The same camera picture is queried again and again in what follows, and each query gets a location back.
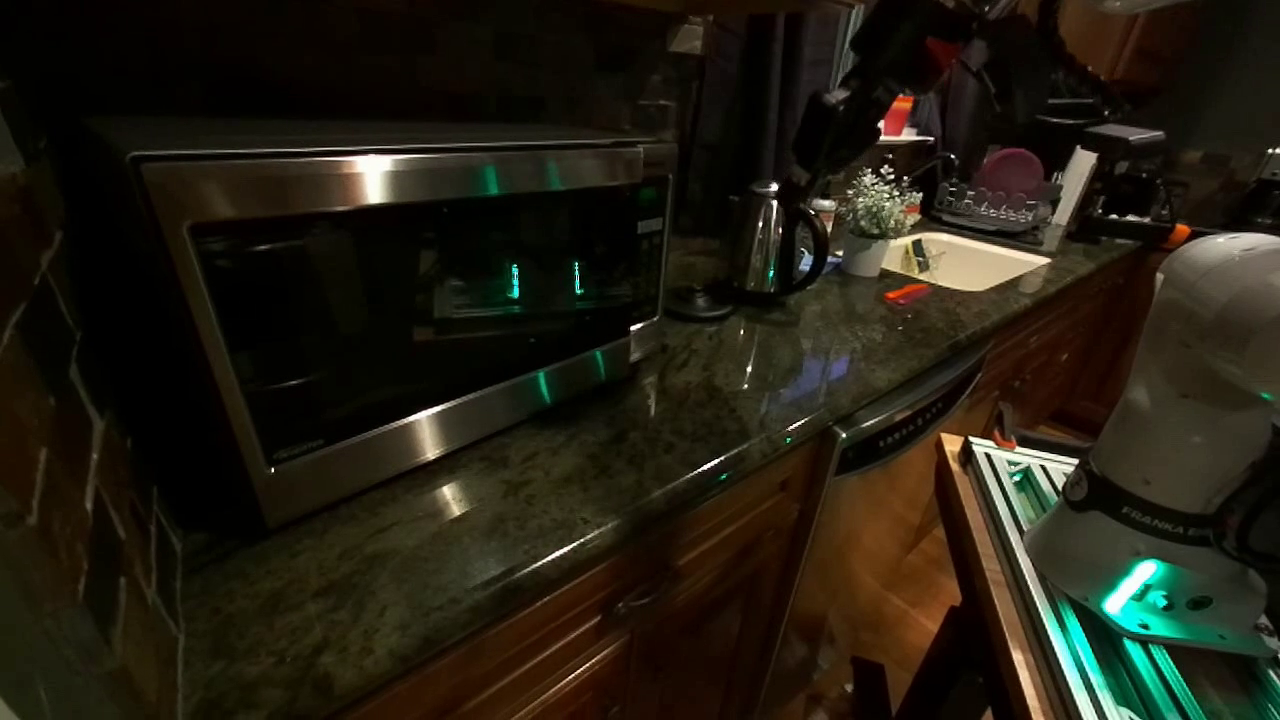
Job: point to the black kettle base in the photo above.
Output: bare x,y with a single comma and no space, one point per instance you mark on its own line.
702,305

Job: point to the dish rack with dishes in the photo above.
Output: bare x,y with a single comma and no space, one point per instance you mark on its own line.
1003,194

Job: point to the stainless dishwasher front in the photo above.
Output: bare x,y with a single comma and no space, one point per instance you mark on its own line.
901,419

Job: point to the black coffee maker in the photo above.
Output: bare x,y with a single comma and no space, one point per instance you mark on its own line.
1131,184

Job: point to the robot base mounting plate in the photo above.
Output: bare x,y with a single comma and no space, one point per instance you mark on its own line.
1144,585

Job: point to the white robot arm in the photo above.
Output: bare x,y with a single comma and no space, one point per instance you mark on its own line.
1191,450

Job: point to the stainless steel electric kettle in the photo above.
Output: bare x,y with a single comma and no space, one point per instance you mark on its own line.
780,245

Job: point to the small potted plant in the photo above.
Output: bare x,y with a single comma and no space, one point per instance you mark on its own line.
875,214

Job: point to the stainless steel microwave oven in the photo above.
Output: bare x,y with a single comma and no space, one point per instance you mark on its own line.
326,305

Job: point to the orange object by sink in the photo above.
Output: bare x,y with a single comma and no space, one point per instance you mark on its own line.
904,294

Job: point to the white kitchen sink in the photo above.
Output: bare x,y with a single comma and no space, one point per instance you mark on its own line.
957,261

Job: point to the wooden cabinet drawer front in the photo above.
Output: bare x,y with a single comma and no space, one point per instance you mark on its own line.
676,627

